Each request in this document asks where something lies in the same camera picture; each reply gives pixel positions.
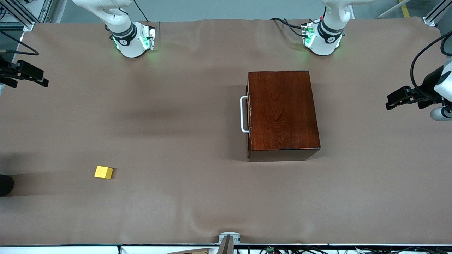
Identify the yellow block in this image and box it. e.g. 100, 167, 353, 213
94, 165, 114, 180

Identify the light wood drawer white handle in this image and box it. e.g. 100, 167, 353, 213
240, 85, 252, 159

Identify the black round object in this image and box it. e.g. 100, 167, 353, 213
0, 174, 15, 197

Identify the dark brown wooden cabinet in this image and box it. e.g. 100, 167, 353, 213
247, 71, 321, 162

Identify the brown table cloth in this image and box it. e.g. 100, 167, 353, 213
0, 17, 452, 246

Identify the aluminium frame profile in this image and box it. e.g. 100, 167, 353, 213
423, 0, 452, 27
0, 0, 54, 32

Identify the black right arm base cable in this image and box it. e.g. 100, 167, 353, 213
133, 0, 149, 22

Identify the black arm base cable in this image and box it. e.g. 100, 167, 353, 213
270, 17, 312, 38
133, 0, 149, 22

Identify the black left arm base cable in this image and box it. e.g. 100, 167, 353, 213
270, 17, 312, 38

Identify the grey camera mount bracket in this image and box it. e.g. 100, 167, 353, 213
218, 232, 242, 254

